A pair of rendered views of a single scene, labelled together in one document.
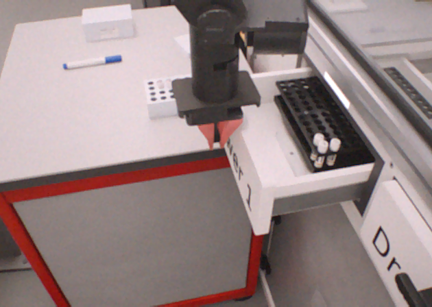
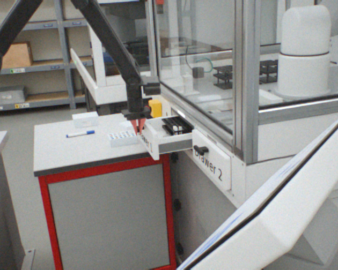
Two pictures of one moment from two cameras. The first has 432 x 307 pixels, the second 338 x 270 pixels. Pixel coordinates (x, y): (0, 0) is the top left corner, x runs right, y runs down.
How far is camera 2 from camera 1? 1.06 m
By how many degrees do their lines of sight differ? 24
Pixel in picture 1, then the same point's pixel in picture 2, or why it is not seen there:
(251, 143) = (149, 127)
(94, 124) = (85, 151)
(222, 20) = (134, 81)
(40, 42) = (51, 130)
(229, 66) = (139, 99)
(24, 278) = not seen: outside the picture
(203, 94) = (131, 110)
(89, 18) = (76, 117)
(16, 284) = not seen: outside the picture
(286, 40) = (154, 89)
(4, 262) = not seen: outside the picture
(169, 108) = (119, 142)
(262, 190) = (153, 136)
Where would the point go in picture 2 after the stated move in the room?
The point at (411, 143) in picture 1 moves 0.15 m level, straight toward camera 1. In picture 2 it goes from (196, 113) to (175, 126)
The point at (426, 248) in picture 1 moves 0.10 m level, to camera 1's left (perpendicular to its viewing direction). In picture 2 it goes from (201, 137) to (172, 140)
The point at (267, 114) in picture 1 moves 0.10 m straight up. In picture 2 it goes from (160, 133) to (159, 111)
